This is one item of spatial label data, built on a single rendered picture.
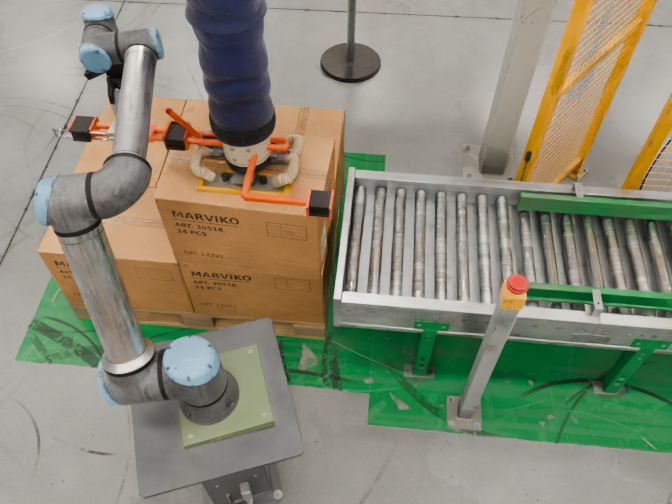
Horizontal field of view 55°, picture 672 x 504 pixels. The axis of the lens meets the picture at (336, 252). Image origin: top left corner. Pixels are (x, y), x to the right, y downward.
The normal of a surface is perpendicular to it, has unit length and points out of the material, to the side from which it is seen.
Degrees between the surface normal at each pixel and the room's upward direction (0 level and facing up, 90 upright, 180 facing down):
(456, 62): 0
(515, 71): 90
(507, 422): 0
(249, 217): 90
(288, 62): 0
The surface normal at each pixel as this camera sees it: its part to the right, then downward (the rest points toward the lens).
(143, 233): 0.00, -0.59
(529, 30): -0.10, 0.80
